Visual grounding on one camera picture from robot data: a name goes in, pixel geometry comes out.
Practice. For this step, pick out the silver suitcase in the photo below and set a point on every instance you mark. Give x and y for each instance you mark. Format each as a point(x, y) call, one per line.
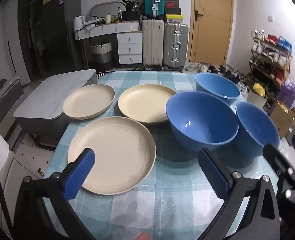
point(175, 45)

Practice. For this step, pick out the brown shoe box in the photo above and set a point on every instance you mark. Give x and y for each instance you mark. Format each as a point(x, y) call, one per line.
point(173, 11)

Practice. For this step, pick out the pile of assorted shoes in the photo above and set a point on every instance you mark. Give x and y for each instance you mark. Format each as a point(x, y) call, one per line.
point(212, 68)

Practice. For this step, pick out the white paper roll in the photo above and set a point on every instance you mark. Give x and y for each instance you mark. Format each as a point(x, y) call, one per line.
point(78, 22)

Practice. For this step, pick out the black shoe box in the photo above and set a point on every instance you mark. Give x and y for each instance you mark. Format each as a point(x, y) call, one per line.
point(172, 2)

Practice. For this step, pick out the dark refrigerator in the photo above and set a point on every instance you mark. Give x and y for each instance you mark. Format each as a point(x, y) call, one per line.
point(60, 35)

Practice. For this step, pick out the wall switch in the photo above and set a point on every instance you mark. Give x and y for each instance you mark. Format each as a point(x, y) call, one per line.
point(271, 18)

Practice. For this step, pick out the white trash bin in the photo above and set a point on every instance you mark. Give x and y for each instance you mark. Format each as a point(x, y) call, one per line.
point(256, 101)

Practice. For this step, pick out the grey marble-top side table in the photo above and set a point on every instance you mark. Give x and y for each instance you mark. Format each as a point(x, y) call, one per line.
point(50, 92)

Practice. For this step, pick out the beige plate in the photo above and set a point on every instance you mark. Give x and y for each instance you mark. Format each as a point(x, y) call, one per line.
point(87, 102)
point(112, 152)
point(142, 105)

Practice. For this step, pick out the white dressing table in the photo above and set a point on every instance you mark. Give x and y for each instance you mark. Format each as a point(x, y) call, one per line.
point(128, 47)

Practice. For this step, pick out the cardboard box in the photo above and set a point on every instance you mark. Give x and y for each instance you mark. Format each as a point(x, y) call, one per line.
point(282, 120)

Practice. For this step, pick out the black bag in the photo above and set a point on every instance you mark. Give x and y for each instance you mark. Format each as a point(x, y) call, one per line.
point(132, 10)

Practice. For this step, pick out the arched mirror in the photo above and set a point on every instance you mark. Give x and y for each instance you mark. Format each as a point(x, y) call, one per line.
point(107, 8)

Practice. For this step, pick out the purple plastic bag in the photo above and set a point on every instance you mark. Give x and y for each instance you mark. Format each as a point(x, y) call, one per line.
point(288, 93)

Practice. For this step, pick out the yellow white box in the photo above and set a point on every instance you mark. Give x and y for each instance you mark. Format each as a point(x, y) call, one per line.
point(175, 18)

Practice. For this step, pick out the wooden door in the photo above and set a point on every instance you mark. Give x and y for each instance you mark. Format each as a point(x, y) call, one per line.
point(212, 22)

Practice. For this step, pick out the teal checked tablecloth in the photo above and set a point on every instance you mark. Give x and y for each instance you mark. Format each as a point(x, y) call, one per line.
point(177, 192)

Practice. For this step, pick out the striped laundry basket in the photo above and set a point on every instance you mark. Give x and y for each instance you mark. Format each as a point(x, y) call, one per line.
point(101, 55)

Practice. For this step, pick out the wooden shoe rack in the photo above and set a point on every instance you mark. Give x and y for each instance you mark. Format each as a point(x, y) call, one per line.
point(270, 62)

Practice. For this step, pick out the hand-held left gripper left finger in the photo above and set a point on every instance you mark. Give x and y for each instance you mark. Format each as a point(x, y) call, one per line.
point(78, 175)

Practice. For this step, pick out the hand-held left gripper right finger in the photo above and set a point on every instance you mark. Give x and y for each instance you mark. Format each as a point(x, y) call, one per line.
point(213, 172)

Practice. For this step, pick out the cream suitcase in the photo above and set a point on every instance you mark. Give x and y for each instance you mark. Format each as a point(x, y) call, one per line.
point(152, 42)

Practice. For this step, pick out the blue bowl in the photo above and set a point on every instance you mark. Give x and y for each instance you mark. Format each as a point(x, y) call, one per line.
point(200, 115)
point(255, 125)
point(217, 86)

